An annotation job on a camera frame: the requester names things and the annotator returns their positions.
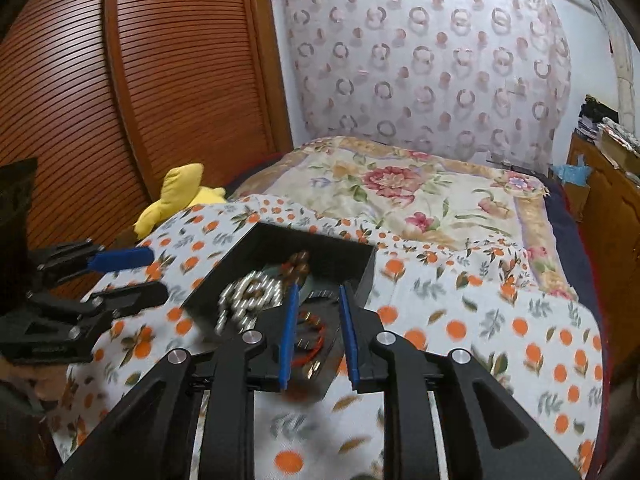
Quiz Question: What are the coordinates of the floral blanket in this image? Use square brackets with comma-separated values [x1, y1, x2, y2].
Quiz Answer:
[234, 136, 577, 302]

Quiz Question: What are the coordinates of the blue plastic bag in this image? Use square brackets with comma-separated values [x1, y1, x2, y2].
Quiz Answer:
[551, 155, 592, 187]

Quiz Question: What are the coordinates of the brown wooden bead bracelet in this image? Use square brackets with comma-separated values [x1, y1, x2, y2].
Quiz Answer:
[279, 251, 312, 282]

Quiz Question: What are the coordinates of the wooden cabinet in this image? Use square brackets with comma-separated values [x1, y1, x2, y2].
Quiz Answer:
[566, 130, 640, 366]

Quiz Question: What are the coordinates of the orange fruit print cloth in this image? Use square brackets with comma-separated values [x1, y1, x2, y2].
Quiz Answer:
[49, 194, 607, 480]

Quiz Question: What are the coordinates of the black cardboard box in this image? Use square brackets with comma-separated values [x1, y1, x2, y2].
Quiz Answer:
[182, 222, 379, 397]

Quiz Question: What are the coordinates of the beige window curtain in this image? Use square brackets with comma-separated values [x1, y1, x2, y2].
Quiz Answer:
[609, 20, 640, 128]

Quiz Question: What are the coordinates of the yellow plush toy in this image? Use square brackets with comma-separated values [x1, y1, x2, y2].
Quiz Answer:
[133, 162, 227, 237]

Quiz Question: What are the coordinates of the person's left hand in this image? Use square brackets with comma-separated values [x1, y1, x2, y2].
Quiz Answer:
[0, 357, 68, 403]

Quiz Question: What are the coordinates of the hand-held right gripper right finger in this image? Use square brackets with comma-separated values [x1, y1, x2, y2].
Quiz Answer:
[339, 282, 583, 480]

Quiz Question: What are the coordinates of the wooden louvered wardrobe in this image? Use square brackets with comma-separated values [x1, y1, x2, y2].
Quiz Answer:
[0, 0, 294, 306]

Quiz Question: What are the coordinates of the circle pattern lace curtain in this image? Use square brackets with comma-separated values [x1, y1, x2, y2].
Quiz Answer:
[279, 0, 574, 172]

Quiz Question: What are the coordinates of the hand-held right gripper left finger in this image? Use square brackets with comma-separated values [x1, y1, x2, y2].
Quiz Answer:
[55, 282, 301, 480]

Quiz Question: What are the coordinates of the white pearl bracelet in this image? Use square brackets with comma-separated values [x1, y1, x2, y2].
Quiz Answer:
[214, 270, 287, 335]

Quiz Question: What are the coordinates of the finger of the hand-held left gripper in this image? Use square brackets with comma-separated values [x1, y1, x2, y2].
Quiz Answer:
[27, 241, 155, 288]
[0, 281, 170, 367]

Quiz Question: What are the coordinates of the pile of folded clothes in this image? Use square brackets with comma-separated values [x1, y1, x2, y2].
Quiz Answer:
[579, 94, 620, 137]

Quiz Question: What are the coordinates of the dark blue bed sheet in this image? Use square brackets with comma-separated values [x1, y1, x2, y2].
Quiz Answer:
[542, 172, 603, 317]

